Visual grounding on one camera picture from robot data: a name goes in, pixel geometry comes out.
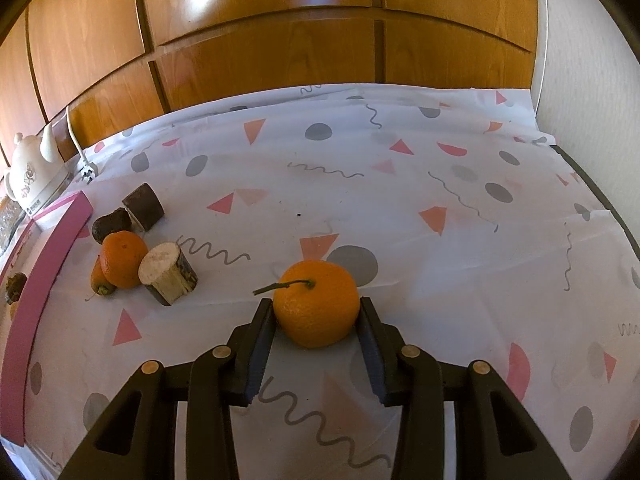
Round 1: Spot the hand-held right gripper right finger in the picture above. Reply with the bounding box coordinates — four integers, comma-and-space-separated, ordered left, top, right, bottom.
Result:
357, 297, 572, 480

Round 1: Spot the white ceramic electric kettle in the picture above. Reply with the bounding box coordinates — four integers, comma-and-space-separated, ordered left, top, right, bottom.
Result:
4, 125, 65, 206

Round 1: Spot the brown-faced cut root piece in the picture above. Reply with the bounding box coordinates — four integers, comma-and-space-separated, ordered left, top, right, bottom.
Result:
122, 183, 166, 233

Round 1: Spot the patterned white tablecloth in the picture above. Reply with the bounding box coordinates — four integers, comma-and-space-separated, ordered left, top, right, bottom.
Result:
0, 82, 640, 480

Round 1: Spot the wooden wardrobe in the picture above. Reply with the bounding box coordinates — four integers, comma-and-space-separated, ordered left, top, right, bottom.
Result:
0, 0, 543, 168

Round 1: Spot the orange with green stem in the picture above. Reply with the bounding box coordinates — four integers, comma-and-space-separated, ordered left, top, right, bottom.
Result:
252, 259, 361, 350

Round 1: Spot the plain orange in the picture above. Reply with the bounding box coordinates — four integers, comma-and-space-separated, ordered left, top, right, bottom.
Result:
100, 230, 150, 290

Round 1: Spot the silver kettle base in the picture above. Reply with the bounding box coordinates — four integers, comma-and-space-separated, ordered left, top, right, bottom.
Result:
25, 166, 73, 218

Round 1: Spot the glittery silver tissue box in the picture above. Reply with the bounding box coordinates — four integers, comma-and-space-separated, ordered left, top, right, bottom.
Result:
0, 194, 27, 253

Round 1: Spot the white-faced cut root piece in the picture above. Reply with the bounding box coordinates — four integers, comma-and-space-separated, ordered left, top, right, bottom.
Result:
137, 242, 199, 307

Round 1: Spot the small carrot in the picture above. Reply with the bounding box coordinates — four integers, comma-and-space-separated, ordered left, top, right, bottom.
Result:
90, 255, 117, 297

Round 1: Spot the black radish half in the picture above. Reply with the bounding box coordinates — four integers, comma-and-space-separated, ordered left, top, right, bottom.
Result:
4, 272, 29, 306
91, 207, 134, 244

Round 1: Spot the pink-rimmed cardboard tray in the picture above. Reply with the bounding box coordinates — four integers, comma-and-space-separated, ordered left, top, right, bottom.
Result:
0, 192, 94, 448

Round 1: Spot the white power cable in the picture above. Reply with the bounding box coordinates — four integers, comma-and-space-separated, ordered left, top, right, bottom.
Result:
65, 105, 90, 167

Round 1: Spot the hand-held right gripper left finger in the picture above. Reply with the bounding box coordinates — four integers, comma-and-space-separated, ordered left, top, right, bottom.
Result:
57, 298, 276, 480

